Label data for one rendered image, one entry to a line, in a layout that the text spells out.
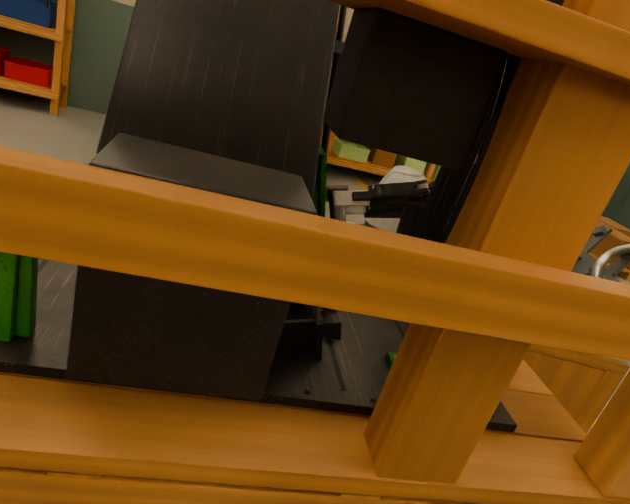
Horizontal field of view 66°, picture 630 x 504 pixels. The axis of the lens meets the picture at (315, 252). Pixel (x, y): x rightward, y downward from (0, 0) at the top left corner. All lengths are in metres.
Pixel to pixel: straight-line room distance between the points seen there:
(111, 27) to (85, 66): 0.54
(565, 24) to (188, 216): 0.40
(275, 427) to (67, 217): 0.49
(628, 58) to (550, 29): 0.09
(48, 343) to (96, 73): 5.74
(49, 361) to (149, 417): 0.18
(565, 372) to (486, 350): 1.15
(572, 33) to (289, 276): 0.36
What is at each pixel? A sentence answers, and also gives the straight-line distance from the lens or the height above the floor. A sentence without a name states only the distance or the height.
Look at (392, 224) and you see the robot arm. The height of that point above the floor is 0.98.
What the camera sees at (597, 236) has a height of 1.10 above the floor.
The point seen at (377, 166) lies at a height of 0.26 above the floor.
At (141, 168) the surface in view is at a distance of 0.68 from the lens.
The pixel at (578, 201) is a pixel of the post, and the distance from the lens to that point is 0.68.
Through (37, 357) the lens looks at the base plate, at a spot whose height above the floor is 0.90.
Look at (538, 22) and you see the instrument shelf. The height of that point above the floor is 1.52.
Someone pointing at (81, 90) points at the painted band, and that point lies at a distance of 6.58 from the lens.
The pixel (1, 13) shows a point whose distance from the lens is 6.10.
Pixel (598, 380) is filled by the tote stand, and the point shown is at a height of 0.71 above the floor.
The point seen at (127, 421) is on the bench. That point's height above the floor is 0.88.
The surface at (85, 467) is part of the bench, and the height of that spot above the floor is 0.86.
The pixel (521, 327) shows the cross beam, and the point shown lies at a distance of 0.66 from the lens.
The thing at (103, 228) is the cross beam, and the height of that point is 1.23.
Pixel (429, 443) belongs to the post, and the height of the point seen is 0.96.
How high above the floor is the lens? 1.45
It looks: 22 degrees down
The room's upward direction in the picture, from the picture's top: 17 degrees clockwise
